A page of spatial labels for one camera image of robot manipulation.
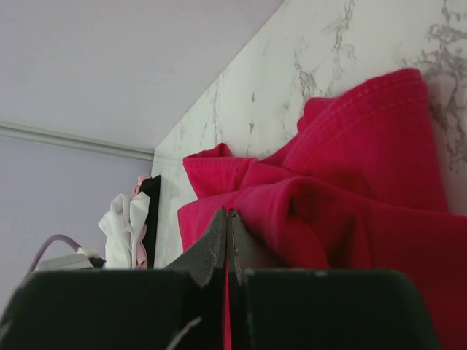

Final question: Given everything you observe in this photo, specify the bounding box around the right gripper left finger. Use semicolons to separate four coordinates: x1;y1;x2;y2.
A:
1;209;227;349

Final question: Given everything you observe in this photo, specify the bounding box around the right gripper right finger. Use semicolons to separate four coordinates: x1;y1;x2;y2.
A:
226;210;441;349

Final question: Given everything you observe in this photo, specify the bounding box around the magenta t shirt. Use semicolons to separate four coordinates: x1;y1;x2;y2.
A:
178;69;466;349

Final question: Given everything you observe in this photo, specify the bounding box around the folded white t shirt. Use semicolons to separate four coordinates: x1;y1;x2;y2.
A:
99;184;150;269

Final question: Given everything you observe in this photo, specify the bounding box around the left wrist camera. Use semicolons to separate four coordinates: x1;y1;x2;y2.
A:
32;248;106;272

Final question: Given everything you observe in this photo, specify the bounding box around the aluminium frame rail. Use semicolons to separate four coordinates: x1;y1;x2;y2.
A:
1;122;154;161

